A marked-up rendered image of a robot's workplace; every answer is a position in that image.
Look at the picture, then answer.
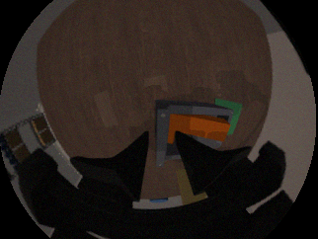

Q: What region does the orange l-shaped part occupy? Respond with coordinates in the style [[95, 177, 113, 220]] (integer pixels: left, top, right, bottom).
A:
[[168, 115, 231, 143]]

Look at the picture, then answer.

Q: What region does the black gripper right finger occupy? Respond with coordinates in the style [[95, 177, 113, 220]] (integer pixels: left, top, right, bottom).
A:
[[175, 131, 252, 196]]

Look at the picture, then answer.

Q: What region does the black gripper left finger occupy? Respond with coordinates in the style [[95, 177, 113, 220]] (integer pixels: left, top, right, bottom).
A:
[[70, 131, 148, 202]]

